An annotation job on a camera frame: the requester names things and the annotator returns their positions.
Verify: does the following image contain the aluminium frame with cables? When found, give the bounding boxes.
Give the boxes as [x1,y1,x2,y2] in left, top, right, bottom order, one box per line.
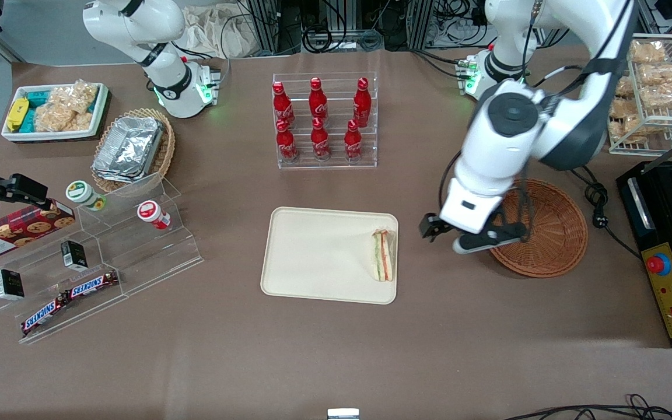
[237,0,488,54]

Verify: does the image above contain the cream crumpled cloth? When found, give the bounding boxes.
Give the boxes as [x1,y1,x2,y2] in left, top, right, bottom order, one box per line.
[181,5,262,59]

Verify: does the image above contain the black cable bundle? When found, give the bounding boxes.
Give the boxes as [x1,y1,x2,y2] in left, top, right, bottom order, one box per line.
[502,394,672,420]

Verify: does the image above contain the red lid yoghurt cup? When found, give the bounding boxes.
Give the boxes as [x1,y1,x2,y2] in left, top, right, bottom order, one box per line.
[137,200,171,230]

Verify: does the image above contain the snickers chocolate bar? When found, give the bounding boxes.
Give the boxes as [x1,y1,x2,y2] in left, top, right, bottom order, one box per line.
[21,295,70,337]
[65,270,120,300]

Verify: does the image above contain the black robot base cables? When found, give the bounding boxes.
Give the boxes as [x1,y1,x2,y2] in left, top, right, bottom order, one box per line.
[411,49,472,81]

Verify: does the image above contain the yellow snack packet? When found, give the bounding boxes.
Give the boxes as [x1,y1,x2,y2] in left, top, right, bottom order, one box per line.
[6,98,29,132]

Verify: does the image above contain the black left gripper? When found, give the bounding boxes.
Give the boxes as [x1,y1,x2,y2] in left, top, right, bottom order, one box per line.
[419,213,527,245]

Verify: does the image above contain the clear acrylic step display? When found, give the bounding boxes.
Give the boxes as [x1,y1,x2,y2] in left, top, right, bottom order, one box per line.
[0,172,204,345]

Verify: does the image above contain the brown round wicker basket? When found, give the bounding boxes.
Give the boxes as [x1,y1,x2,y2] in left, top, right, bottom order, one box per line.
[488,178,589,278]

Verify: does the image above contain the clear bag rice crackers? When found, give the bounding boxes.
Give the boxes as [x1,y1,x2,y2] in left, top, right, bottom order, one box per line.
[50,79,99,113]
[34,102,95,134]

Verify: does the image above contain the aluminium foil tray stack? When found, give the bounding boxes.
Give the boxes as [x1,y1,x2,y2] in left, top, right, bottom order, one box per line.
[92,116,165,184]

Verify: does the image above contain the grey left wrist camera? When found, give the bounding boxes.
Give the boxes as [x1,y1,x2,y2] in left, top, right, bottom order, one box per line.
[451,233,524,256]

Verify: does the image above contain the red cola bottle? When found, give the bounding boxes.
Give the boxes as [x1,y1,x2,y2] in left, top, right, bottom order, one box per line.
[272,81,296,128]
[311,117,331,162]
[309,77,329,122]
[344,119,363,161]
[276,118,299,163]
[353,77,372,128]

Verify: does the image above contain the beige plastic serving tray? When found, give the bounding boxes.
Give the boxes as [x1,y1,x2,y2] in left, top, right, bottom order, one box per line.
[260,206,400,305]

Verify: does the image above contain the clear acrylic bottle rack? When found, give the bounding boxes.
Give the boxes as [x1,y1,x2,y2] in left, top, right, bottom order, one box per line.
[272,72,379,170]

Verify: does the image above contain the black cable with plug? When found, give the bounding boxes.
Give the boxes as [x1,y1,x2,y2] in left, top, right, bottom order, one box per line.
[572,166,643,261]

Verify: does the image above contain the green lid yoghurt cup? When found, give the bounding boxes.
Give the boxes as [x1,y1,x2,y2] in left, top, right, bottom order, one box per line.
[66,181,107,212]

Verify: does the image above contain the black sealing machine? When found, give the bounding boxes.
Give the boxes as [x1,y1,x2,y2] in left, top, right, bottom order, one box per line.
[616,159,672,349]

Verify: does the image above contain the small black box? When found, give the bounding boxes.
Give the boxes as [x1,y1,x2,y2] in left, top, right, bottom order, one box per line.
[60,240,88,272]
[0,268,25,301]

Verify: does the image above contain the white rectangular snack bin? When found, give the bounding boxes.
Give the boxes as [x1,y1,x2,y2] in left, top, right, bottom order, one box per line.
[1,82,109,142]

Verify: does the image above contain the triangle sandwich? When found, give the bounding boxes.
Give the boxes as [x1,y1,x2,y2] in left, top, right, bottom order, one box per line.
[370,229,398,282]

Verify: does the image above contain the red tartan cookie box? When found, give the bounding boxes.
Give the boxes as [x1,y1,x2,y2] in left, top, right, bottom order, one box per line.
[0,199,76,263]

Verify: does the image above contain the light oval wicker basket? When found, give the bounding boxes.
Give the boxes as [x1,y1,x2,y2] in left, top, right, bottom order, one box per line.
[91,108,176,194]

